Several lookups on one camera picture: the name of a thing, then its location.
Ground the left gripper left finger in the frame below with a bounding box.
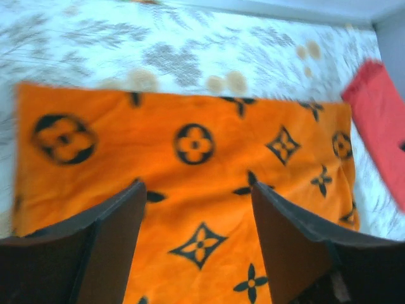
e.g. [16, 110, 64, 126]
[1, 180, 146, 303]

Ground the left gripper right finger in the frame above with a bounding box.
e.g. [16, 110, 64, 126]
[252, 182, 404, 303]

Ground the orange patterned pillowcase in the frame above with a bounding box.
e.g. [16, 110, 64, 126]
[13, 82, 359, 303]

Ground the red folded cloth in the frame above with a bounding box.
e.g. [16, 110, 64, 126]
[341, 60, 404, 211]

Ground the floral table mat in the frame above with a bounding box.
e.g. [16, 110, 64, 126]
[0, 0, 405, 241]

